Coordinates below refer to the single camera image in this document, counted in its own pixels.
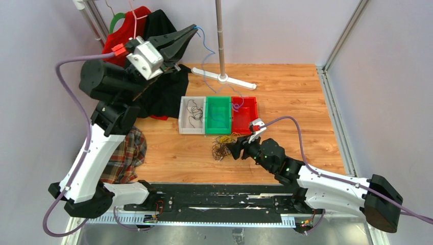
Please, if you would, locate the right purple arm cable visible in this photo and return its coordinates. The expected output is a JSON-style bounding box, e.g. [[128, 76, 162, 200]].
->
[[252, 116, 433, 235]]

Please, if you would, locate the white clothes rack pole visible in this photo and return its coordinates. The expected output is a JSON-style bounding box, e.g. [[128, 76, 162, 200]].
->
[[72, 0, 109, 47]]

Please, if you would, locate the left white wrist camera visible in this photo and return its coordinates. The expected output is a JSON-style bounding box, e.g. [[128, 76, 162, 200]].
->
[[125, 38, 163, 80]]

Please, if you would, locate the white plastic bin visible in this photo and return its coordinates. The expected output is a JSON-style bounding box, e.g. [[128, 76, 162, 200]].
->
[[178, 96, 206, 135]]

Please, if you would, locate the black shirt on hanger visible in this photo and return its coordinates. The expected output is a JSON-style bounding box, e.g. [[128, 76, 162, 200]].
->
[[136, 10, 191, 120]]

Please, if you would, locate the red plastic bin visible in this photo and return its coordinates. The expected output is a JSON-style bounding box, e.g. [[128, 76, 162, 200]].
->
[[231, 96, 258, 135]]

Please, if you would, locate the plaid flannel shirt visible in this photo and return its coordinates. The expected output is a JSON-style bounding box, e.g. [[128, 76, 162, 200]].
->
[[100, 126, 147, 184]]

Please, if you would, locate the red shirt on hanger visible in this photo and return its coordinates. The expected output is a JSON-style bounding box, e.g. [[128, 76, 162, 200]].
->
[[101, 6, 169, 121]]

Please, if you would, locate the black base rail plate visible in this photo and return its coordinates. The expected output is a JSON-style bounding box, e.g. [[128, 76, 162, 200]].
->
[[118, 183, 323, 225]]

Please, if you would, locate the aluminium corner frame post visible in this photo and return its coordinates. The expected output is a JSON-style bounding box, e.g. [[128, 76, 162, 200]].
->
[[322, 0, 370, 73]]

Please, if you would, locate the blue cable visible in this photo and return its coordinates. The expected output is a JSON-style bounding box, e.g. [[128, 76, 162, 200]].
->
[[195, 26, 249, 114]]

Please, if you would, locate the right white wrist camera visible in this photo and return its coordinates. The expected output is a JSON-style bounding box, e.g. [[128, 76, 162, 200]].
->
[[248, 118, 267, 143]]

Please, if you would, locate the pink clothes hanger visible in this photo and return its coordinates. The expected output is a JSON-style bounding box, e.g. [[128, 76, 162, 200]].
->
[[128, 0, 147, 39]]

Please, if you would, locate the brown cable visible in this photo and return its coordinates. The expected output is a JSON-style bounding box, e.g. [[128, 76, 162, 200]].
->
[[185, 99, 204, 129]]

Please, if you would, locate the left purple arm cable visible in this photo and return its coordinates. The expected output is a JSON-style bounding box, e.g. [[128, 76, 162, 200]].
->
[[42, 44, 128, 238]]

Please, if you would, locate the green clothes hanger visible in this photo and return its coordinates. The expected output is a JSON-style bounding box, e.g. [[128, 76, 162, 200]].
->
[[109, 13, 126, 34]]

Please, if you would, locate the yellow cable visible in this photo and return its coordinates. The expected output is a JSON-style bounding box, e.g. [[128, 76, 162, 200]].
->
[[216, 132, 242, 145]]

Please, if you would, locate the white stand with pole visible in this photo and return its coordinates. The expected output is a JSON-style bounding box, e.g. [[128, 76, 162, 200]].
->
[[191, 0, 257, 93]]

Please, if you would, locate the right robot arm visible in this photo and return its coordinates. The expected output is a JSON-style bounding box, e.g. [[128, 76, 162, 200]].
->
[[227, 136, 403, 233]]

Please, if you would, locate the green plastic bin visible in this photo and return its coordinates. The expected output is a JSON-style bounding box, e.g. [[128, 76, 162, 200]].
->
[[204, 96, 232, 135]]

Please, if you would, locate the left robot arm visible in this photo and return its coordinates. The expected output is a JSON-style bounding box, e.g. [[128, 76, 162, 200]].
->
[[49, 24, 198, 218]]

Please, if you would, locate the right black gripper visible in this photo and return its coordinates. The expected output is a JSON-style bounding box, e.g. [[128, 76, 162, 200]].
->
[[226, 132, 274, 174]]

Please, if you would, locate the coloured cable bundle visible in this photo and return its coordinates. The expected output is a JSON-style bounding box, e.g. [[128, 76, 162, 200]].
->
[[211, 133, 237, 162]]

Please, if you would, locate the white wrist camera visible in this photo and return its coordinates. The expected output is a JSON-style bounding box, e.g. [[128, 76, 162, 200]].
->
[[125, 38, 163, 80], [248, 118, 267, 143]]

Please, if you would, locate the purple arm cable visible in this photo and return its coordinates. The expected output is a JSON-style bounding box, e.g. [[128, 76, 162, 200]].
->
[[252, 116, 433, 235], [42, 44, 128, 238]]

